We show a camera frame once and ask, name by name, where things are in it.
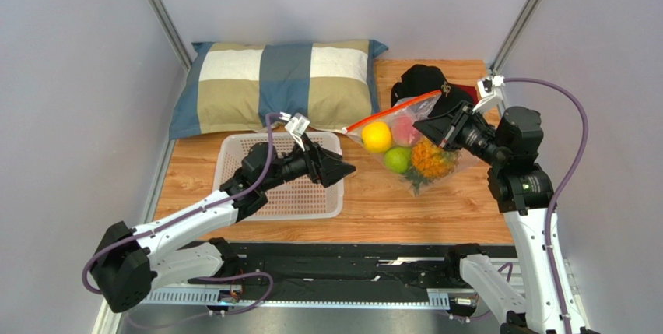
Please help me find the yellow fake orange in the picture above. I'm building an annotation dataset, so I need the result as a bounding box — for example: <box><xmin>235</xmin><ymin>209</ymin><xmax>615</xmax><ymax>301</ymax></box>
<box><xmin>361</xmin><ymin>121</ymin><xmax>393</xmax><ymax>153</ymax></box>

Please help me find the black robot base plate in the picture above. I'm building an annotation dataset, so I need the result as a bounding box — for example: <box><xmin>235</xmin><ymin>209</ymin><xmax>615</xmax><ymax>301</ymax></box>
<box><xmin>211</xmin><ymin>238</ymin><xmax>478</xmax><ymax>303</ymax></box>

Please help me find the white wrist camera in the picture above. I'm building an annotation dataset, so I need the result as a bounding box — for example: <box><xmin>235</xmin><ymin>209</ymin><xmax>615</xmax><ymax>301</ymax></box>
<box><xmin>473</xmin><ymin>76</ymin><xmax>505</xmax><ymax>114</ymax></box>
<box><xmin>279</xmin><ymin>112</ymin><xmax>310</xmax><ymax>150</ymax></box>

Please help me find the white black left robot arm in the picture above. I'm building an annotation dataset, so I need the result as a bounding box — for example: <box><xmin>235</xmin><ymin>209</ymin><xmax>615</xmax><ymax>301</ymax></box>
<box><xmin>82</xmin><ymin>139</ymin><xmax>356</xmax><ymax>313</ymax></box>

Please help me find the checkered blue beige pillow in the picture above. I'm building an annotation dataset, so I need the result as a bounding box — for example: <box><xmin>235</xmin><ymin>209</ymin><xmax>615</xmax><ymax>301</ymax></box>
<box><xmin>169</xmin><ymin>40</ymin><xmax>388</xmax><ymax>139</ymax></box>

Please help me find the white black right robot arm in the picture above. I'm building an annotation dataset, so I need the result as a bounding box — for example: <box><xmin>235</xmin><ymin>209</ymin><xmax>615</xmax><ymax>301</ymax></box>
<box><xmin>413</xmin><ymin>102</ymin><xmax>591</xmax><ymax>333</ymax></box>

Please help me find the black baseball cap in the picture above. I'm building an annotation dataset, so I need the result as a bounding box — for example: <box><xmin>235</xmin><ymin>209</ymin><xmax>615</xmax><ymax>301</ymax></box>
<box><xmin>390</xmin><ymin>64</ymin><xmax>467</xmax><ymax>118</ymax></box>

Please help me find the orange fake pineapple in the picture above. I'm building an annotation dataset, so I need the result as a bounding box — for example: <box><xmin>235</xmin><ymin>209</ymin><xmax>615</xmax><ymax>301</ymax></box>
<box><xmin>404</xmin><ymin>137</ymin><xmax>461</xmax><ymax>195</ymax></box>

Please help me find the white perforated plastic basket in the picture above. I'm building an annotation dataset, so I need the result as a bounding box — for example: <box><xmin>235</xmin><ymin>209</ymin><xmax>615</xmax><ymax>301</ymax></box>
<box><xmin>213</xmin><ymin>133</ymin><xmax>345</xmax><ymax>221</ymax></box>

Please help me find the folded dark red cloth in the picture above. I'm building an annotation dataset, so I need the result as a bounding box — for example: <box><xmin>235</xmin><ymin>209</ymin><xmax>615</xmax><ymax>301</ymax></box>
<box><xmin>457</xmin><ymin>85</ymin><xmax>479</xmax><ymax>105</ymax></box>

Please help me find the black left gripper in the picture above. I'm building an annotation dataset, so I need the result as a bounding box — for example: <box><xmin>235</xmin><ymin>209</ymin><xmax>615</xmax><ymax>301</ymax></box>
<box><xmin>260</xmin><ymin>133</ymin><xmax>356</xmax><ymax>192</ymax></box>

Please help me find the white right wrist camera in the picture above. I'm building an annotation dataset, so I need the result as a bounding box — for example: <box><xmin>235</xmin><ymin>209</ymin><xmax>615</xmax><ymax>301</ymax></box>
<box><xmin>473</xmin><ymin>76</ymin><xmax>505</xmax><ymax>114</ymax></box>

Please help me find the green fake apple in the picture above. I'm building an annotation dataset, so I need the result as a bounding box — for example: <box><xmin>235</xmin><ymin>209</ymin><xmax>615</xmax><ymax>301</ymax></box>
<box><xmin>383</xmin><ymin>146</ymin><xmax>412</xmax><ymax>174</ymax></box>

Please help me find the pink fake peach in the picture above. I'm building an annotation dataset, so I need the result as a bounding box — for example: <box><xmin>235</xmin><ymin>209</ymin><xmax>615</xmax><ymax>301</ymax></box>
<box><xmin>391</xmin><ymin>114</ymin><xmax>421</xmax><ymax>147</ymax></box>

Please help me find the clear zip top bag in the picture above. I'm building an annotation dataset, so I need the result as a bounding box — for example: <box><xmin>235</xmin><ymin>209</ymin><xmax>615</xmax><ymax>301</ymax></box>
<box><xmin>342</xmin><ymin>92</ymin><xmax>478</xmax><ymax>196</ymax></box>

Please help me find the aluminium frame rail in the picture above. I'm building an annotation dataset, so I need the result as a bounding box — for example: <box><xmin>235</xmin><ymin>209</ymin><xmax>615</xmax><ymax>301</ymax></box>
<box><xmin>93</xmin><ymin>258</ymin><xmax>591</xmax><ymax>334</ymax></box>

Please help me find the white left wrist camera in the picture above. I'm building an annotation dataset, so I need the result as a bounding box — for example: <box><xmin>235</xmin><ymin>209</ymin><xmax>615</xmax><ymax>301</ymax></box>
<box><xmin>279</xmin><ymin>112</ymin><xmax>310</xmax><ymax>150</ymax></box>

